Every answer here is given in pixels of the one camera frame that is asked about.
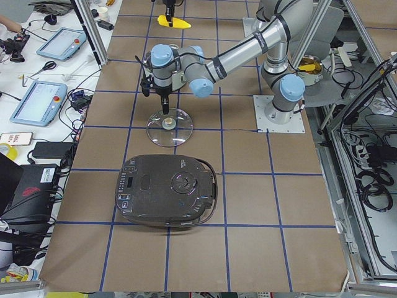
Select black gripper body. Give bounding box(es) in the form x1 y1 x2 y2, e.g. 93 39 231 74
140 75 172 107

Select yellow corn cob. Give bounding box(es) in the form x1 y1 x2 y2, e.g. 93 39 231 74
157 15 191 29

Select glass pot lid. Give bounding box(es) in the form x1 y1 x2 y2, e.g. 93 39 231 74
146 108 193 147

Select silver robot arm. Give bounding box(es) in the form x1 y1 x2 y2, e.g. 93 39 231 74
140 1 313 124

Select dark brown rice cooker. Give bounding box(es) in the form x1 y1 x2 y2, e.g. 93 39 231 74
115 155 218 228

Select blue teach pendant far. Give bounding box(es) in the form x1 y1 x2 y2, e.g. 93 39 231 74
36 27 87 60

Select blue teach pendant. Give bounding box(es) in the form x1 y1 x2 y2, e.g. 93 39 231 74
36 27 87 60
10 80 68 127

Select blue teach pendant near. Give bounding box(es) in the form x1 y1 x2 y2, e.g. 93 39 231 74
10 80 68 127

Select black power adapter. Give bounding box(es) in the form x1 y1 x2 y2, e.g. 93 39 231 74
31 142 72 159

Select smartphone with orange case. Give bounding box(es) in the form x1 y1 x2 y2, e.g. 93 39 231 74
1 132 33 146

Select bowl with yellow items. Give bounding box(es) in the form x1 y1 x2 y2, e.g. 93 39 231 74
298 55 323 86

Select yellow tape roll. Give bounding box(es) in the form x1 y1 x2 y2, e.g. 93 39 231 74
0 143 18 161

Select black laptop computer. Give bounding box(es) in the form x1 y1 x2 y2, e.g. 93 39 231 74
1 155 60 233

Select aluminium frame post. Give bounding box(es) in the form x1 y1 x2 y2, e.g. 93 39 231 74
71 0 109 67

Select black handled scissors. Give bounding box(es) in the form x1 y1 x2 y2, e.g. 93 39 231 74
32 60 57 76

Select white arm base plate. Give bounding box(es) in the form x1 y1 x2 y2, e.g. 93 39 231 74
253 95 305 133

